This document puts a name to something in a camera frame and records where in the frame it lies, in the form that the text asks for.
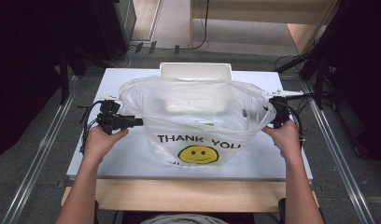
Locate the white plastic bin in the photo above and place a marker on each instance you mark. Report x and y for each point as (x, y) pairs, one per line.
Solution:
(194, 71)

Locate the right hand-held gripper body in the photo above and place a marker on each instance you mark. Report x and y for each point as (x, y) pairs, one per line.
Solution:
(280, 110)

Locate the person's left hand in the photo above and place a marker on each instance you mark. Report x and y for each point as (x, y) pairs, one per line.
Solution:
(100, 143)

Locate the black metal stand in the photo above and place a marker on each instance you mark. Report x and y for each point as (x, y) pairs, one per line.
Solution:
(319, 77)
(64, 77)

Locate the person's right hand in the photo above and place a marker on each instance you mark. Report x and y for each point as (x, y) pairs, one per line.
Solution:
(288, 138)

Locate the clear plastic bag smiley print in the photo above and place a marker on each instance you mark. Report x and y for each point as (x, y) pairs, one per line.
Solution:
(191, 102)

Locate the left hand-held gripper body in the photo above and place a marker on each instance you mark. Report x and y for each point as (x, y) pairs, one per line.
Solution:
(112, 120)

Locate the dark cabinet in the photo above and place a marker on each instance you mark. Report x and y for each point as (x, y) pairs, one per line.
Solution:
(115, 28)

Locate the black chair armrest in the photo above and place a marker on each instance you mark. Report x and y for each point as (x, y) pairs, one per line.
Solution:
(95, 213)
(282, 211)

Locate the light wooden desk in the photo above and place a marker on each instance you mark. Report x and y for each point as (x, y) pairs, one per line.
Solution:
(241, 14)

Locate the metal floor rail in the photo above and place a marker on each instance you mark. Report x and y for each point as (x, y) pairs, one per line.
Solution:
(338, 155)
(39, 155)

